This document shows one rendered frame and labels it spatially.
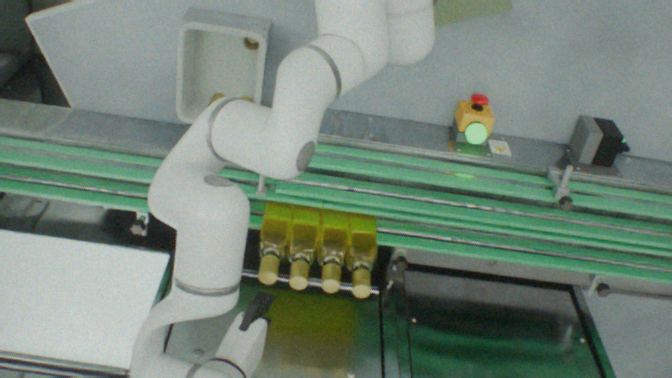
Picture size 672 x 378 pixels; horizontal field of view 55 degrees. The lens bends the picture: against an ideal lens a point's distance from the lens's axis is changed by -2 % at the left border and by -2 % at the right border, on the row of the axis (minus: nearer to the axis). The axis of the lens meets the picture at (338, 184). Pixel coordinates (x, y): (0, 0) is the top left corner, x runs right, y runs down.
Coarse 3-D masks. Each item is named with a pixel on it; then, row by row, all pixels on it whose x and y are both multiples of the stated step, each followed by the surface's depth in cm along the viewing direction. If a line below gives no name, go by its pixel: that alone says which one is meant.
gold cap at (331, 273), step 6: (330, 264) 123; (324, 270) 123; (330, 270) 122; (336, 270) 123; (324, 276) 121; (330, 276) 121; (336, 276) 121; (324, 282) 121; (330, 282) 121; (336, 282) 121; (324, 288) 121; (330, 288) 121; (336, 288) 121
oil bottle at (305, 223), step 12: (300, 216) 133; (312, 216) 134; (300, 228) 130; (312, 228) 130; (300, 240) 127; (312, 240) 127; (288, 252) 128; (300, 252) 126; (312, 252) 126; (312, 264) 128
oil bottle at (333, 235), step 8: (328, 216) 134; (336, 216) 134; (344, 216) 135; (320, 224) 135; (328, 224) 132; (336, 224) 132; (344, 224) 133; (320, 232) 131; (328, 232) 130; (336, 232) 130; (344, 232) 130; (320, 240) 128; (328, 240) 127; (336, 240) 128; (344, 240) 128; (320, 248) 127; (328, 248) 126; (336, 248) 126; (344, 248) 127; (320, 256) 127; (336, 256) 126; (344, 256) 127; (320, 264) 128
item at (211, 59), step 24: (192, 24) 128; (192, 48) 137; (216, 48) 138; (240, 48) 138; (264, 48) 130; (192, 72) 141; (216, 72) 141; (240, 72) 141; (192, 96) 144; (240, 96) 144; (192, 120) 139
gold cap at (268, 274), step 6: (264, 258) 123; (270, 258) 122; (276, 258) 123; (264, 264) 121; (270, 264) 121; (276, 264) 122; (264, 270) 120; (270, 270) 120; (276, 270) 121; (264, 276) 120; (270, 276) 120; (276, 276) 120; (264, 282) 121; (270, 282) 121
